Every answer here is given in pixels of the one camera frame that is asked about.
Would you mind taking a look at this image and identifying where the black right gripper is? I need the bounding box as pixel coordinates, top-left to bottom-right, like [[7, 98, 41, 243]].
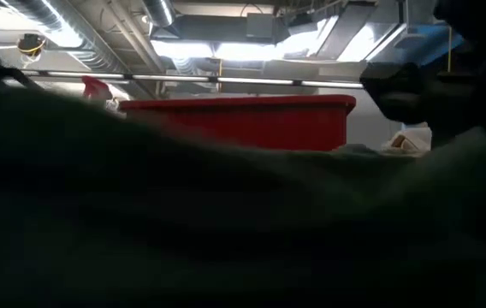
[[422, 72, 486, 146]]

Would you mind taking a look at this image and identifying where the black garment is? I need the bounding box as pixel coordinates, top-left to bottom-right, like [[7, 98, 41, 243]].
[[0, 80, 486, 308]]

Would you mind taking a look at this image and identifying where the red plastic bin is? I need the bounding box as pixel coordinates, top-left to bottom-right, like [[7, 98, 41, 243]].
[[118, 94, 358, 151]]

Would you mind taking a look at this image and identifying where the cream white garment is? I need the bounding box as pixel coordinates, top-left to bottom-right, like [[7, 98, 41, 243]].
[[380, 123, 433, 156]]

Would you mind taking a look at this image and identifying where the spray bottle red trigger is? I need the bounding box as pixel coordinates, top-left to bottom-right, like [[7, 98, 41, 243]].
[[80, 75, 120, 115]]

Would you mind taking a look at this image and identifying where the yellow hanging cable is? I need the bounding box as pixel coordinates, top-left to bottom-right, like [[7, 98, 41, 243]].
[[445, 25, 454, 73]]

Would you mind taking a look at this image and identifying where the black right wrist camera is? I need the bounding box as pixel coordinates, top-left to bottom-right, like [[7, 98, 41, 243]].
[[359, 62, 430, 125]]

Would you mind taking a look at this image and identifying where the yellow black cable reel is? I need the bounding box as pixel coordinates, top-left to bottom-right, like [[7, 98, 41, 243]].
[[15, 33, 48, 57]]

